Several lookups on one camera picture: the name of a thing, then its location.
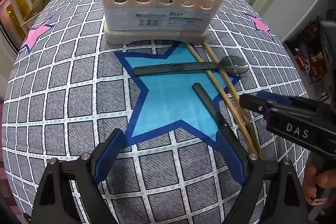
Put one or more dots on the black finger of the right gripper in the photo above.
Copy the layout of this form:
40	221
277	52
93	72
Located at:
254	103

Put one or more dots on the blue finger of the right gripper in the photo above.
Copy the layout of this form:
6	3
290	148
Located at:
279	99

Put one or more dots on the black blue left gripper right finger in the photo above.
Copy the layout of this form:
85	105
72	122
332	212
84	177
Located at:
284	202

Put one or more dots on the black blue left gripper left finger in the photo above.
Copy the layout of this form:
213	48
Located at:
54	202

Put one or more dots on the wooden chopstick pair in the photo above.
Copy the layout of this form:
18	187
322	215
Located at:
235	96
235	113

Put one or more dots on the black spoon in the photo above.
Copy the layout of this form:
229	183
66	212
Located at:
212	108

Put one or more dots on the smoky spoon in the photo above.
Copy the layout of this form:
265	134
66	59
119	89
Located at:
231	64

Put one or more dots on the person's right hand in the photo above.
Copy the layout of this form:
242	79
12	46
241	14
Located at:
311	179

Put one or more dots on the grey checked star tablecloth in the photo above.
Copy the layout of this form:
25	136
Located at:
69	89

